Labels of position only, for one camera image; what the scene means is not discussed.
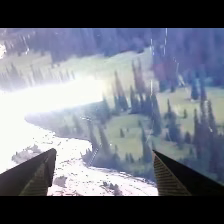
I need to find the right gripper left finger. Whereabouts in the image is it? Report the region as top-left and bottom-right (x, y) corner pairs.
(0, 147), (58, 197)

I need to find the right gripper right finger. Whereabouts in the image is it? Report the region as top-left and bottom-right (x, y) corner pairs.
(151, 149), (224, 197)

